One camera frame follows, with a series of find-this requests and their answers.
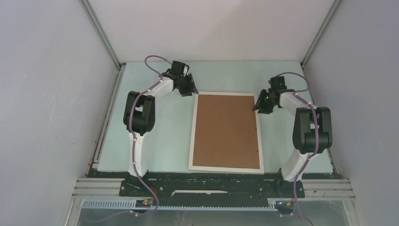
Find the aluminium corner rail right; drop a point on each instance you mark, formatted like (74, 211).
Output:
(321, 31)

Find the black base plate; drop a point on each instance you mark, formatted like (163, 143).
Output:
(212, 190)

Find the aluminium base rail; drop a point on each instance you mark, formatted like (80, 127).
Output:
(106, 190)

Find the brown backing board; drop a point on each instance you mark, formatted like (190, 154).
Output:
(226, 131)

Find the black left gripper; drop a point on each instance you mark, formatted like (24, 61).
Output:
(191, 88)

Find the aluminium corner rail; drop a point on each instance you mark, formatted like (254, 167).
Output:
(321, 31)
(87, 7)

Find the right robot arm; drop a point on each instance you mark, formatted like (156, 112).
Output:
(312, 129)

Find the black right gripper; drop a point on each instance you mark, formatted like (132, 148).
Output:
(263, 109)

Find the aluminium corner rail left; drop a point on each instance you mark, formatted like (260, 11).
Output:
(87, 7)

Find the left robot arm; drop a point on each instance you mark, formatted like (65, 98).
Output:
(140, 110)

